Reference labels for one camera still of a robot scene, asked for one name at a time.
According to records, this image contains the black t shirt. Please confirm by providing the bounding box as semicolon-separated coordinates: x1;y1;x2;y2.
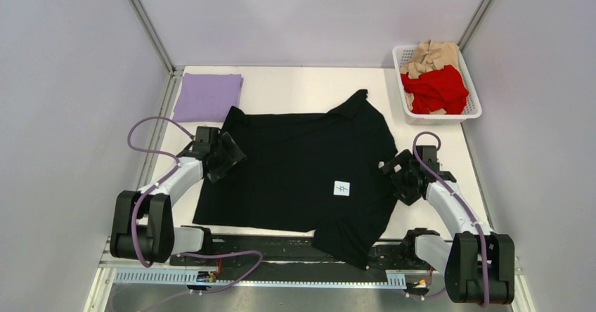
193;89;397;270

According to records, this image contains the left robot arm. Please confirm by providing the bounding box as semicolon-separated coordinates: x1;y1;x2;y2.
110;126;246;267

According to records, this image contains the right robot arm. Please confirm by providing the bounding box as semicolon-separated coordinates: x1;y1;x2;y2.
379;145;515;305

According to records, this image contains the folded purple t shirt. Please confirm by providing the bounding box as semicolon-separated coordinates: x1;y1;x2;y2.
173;74;243;122

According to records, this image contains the red t shirt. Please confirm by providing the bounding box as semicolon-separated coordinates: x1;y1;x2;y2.
401;65;469;115

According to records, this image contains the beige t shirt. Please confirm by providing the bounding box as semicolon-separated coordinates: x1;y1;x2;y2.
399;39;461;115

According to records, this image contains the white plastic basket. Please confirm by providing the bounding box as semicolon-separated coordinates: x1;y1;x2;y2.
392;40;482;125

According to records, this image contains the left aluminium frame post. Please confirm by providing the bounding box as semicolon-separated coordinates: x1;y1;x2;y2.
128;0;176;75

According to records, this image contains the aluminium frame post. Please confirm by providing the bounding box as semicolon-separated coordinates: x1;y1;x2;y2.
458;0;494;52
128;0;176;75

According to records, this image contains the white slotted cable duct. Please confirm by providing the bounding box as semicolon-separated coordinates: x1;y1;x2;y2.
113;268;406;290

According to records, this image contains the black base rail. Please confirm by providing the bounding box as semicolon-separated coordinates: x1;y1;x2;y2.
169;235;438;284

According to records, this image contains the right aluminium frame post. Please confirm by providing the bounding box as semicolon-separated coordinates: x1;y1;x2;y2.
458;0;494;52

